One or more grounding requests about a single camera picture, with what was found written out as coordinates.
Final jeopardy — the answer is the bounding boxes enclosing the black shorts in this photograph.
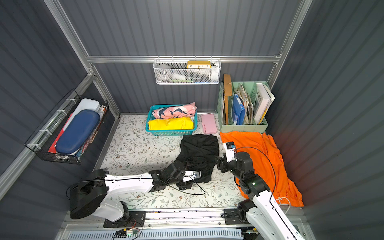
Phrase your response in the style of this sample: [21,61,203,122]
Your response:
[176,135,220,183]

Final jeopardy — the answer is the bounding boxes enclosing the white yellow book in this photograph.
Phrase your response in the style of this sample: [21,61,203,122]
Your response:
[254,83,275,125]

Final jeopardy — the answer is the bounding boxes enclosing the pink plastic case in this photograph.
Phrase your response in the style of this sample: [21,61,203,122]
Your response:
[201,114,217,135]

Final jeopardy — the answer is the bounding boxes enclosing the white flat box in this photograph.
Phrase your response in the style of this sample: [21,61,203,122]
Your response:
[62,98,101,131]

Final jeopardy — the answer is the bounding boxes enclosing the roll of tape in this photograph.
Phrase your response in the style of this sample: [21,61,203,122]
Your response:
[154,64,172,83]

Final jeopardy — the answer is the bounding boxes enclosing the navy blue oval case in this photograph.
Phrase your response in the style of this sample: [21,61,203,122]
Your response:
[56,110,100,155]

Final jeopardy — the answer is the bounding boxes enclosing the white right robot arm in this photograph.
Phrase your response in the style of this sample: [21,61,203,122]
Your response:
[216,142,304,240]

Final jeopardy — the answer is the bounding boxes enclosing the white wire wall basket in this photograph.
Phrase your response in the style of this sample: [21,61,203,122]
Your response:
[153,58,222,85]

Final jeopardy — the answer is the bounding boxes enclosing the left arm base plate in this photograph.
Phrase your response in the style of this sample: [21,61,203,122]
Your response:
[103,211,147,228]

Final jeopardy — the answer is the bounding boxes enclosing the mint green file organizer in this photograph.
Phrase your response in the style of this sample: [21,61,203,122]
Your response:
[217,81,275,133]

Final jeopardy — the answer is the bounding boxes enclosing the blue binder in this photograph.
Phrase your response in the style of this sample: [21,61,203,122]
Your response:
[232,94,245,125]

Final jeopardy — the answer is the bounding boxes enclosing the orange shorts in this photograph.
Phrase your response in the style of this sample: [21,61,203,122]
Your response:
[220,132,304,207]

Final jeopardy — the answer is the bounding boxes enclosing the aluminium front rail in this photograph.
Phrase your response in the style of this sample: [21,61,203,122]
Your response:
[56,207,316,240]

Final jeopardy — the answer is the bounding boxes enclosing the yellow clock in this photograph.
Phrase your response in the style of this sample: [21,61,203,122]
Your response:
[187,60,212,70]

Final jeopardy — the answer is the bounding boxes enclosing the pink patterned folded cloth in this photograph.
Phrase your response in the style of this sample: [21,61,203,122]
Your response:
[152,102,197,120]

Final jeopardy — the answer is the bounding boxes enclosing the yellow folded cloth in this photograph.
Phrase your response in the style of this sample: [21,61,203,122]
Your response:
[148,117,194,131]

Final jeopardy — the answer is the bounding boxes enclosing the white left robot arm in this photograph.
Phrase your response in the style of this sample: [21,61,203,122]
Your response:
[67,161,202,223]

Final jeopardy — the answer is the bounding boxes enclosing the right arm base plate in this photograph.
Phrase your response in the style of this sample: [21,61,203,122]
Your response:
[221,208,250,225]

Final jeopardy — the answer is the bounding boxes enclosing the black wire side basket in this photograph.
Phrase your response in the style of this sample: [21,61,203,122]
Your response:
[24,88,109,165]

